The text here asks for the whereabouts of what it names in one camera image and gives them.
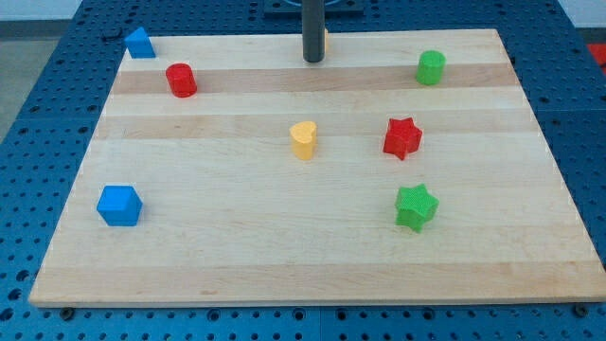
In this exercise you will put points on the blue cube block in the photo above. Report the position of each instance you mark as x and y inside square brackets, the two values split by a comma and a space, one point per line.
[119, 205]

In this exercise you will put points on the red star block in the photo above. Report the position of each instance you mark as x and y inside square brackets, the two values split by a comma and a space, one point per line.
[402, 137]

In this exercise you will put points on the red cylinder block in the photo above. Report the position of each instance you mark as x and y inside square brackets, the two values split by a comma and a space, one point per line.
[181, 80]

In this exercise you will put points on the blue triangular block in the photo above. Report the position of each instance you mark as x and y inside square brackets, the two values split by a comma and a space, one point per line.
[139, 45]

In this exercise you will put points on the yellow block behind rod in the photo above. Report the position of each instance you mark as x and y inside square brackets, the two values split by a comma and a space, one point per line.
[326, 40]

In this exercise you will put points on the green cylinder block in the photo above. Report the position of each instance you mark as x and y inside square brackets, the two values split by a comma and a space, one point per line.
[430, 67]

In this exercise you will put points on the yellow heart block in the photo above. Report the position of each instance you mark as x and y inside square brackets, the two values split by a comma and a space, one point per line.
[303, 139]

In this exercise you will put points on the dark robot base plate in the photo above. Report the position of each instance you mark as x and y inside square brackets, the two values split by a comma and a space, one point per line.
[292, 8]

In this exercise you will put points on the green star block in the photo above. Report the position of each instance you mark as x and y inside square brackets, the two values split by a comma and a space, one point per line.
[415, 207]

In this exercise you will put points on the light wooden board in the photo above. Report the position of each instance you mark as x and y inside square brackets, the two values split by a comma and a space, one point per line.
[231, 217]

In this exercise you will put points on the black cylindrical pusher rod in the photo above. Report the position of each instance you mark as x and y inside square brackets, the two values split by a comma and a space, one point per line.
[313, 30]

